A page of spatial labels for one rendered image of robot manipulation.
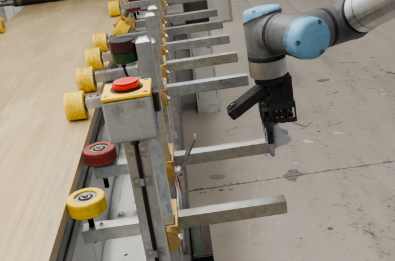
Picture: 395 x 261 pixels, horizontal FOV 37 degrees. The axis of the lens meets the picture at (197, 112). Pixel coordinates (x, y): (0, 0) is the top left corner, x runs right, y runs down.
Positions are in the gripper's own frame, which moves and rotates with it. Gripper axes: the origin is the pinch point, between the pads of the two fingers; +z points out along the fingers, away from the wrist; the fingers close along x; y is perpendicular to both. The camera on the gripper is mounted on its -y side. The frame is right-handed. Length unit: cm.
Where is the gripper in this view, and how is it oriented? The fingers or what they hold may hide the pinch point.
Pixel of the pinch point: (269, 151)
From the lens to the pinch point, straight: 152.1
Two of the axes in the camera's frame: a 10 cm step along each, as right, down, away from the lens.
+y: 9.9, -1.6, -0.1
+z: 1.5, 9.2, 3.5
